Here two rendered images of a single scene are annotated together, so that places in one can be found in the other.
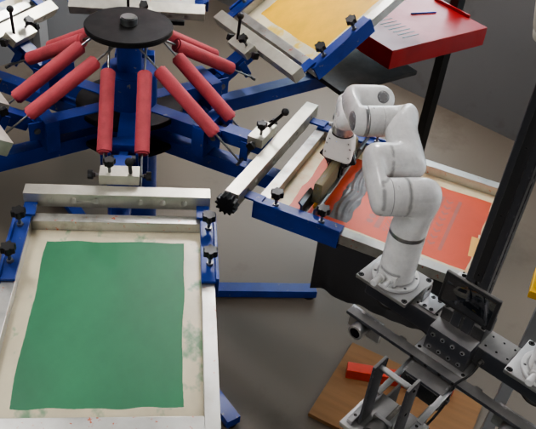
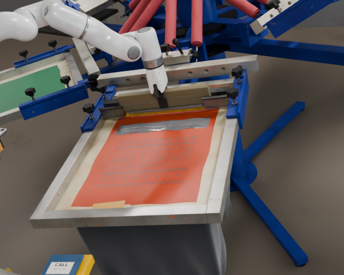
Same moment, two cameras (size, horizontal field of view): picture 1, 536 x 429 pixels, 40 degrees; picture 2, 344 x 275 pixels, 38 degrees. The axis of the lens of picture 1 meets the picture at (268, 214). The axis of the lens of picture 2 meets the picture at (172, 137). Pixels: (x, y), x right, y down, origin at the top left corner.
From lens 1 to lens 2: 2.90 m
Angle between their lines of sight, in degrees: 71
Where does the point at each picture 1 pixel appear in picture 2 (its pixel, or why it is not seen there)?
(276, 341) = (229, 260)
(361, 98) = (42, 7)
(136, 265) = (43, 89)
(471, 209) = (173, 191)
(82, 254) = (48, 75)
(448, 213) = (158, 178)
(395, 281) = not seen: outside the picture
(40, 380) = not seen: outside the picture
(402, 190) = not seen: outside the picture
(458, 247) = (104, 195)
